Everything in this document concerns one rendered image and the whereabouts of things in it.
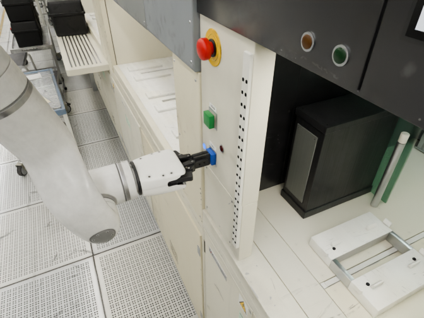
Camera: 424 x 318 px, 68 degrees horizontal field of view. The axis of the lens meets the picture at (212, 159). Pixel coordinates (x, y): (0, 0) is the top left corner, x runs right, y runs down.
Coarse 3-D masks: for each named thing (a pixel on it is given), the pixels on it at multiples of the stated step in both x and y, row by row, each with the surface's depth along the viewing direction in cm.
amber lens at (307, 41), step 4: (308, 32) 34; (304, 36) 35; (308, 36) 34; (312, 36) 34; (304, 40) 35; (308, 40) 34; (312, 40) 34; (304, 44) 35; (308, 44) 34; (312, 44) 34; (304, 48) 35; (308, 48) 35; (312, 48) 34
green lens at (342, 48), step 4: (336, 48) 31; (340, 48) 31; (344, 48) 30; (336, 52) 31; (340, 52) 31; (344, 52) 30; (348, 52) 30; (332, 56) 32; (336, 56) 31; (340, 56) 31; (344, 56) 30; (348, 56) 30; (336, 60) 31; (340, 60) 31; (344, 60) 31; (336, 64) 32; (340, 64) 31; (344, 64) 31
